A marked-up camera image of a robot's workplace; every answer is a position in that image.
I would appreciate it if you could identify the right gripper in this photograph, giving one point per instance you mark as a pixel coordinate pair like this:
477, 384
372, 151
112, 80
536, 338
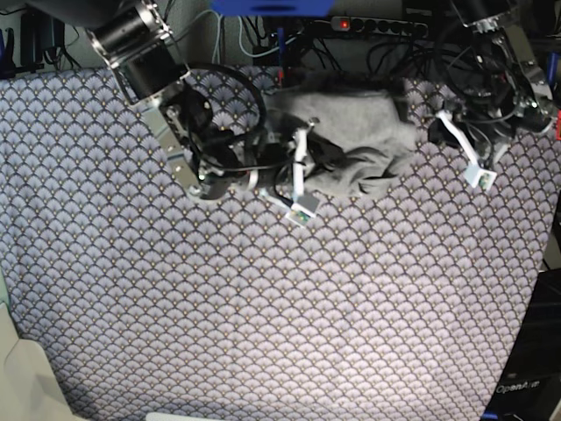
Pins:
300, 207

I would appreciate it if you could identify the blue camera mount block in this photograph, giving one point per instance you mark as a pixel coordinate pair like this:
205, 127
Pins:
273, 8

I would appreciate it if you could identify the orange-tipped table clamp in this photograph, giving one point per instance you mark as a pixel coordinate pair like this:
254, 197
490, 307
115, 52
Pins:
283, 50

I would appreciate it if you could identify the black power strip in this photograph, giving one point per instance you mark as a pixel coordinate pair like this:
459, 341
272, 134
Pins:
379, 26

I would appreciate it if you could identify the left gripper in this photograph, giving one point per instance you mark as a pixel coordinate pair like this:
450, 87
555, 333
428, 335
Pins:
482, 149

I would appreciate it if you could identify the blue clamp at right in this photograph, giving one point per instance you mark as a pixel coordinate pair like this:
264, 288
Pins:
552, 65

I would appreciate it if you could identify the beige chair at corner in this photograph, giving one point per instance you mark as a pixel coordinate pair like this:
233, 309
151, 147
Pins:
29, 389

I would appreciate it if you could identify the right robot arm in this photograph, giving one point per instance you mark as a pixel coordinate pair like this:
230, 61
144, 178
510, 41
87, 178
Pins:
273, 157

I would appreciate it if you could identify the blue clamp at left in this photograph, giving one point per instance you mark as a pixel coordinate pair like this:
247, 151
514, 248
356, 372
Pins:
9, 69

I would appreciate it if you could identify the blue clamp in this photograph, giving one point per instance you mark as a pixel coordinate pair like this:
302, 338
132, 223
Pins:
552, 65
9, 69

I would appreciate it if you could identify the fan-patterned tablecloth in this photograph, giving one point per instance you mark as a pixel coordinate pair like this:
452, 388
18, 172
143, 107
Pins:
401, 308

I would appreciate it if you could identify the black OpenArm box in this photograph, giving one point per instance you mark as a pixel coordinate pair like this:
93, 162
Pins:
529, 387

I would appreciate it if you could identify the grey T-shirt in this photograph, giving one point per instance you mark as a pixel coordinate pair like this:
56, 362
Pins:
378, 141

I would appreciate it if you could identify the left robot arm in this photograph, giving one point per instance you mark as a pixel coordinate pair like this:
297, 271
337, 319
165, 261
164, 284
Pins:
516, 94

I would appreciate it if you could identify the red clamp pad right edge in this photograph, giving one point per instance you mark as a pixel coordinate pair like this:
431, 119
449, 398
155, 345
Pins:
558, 127

